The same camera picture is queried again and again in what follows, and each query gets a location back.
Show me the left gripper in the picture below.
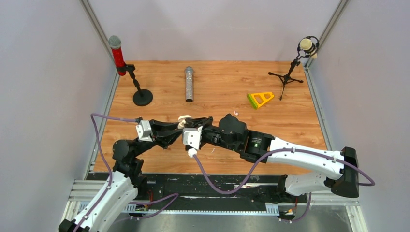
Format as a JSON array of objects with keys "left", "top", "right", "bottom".
[{"left": 132, "top": 118, "right": 185, "bottom": 158}]

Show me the white earbud case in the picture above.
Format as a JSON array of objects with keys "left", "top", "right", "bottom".
[{"left": 177, "top": 115, "right": 192, "bottom": 129}]

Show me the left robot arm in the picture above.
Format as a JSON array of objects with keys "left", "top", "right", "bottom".
[{"left": 58, "top": 116, "right": 188, "bottom": 232}]

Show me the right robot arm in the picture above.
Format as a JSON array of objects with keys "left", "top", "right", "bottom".
[{"left": 178, "top": 114, "right": 359, "bottom": 202}]

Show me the green toy brick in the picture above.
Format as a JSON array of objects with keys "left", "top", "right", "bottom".
[{"left": 247, "top": 93, "right": 258, "bottom": 110}]

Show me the yellow triangular plastic piece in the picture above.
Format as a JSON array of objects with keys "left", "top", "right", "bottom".
[{"left": 251, "top": 92, "right": 274, "bottom": 109}]

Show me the silver glitter microphone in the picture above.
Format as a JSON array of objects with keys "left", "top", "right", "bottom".
[{"left": 185, "top": 66, "right": 194, "bottom": 102}]

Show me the black tripod mic stand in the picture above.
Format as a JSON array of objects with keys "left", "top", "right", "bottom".
[{"left": 268, "top": 43, "right": 304, "bottom": 101}]

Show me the red glitter microphone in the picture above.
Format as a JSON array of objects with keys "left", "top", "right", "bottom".
[{"left": 108, "top": 35, "right": 127, "bottom": 76}]

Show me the beige condenser microphone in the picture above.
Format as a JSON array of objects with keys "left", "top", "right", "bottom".
[{"left": 298, "top": 36, "right": 320, "bottom": 59}]

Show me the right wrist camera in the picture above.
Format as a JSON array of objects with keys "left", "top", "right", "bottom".
[{"left": 182, "top": 126, "right": 203, "bottom": 158}]

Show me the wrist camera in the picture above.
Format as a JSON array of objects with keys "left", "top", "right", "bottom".
[
  {"left": 136, "top": 120, "right": 153, "bottom": 142},
  {"left": 182, "top": 126, "right": 203, "bottom": 158}
]

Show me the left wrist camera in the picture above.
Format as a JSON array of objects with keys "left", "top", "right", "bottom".
[{"left": 136, "top": 120, "right": 153, "bottom": 142}]

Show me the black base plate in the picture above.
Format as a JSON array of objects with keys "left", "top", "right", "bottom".
[{"left": 135, "top": 174, "right": 308, "bottom": 212}]

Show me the slotted cable duct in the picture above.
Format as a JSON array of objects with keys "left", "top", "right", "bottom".
[{"left": 121, "top": 202, "right": 280, "bottom": 216}]

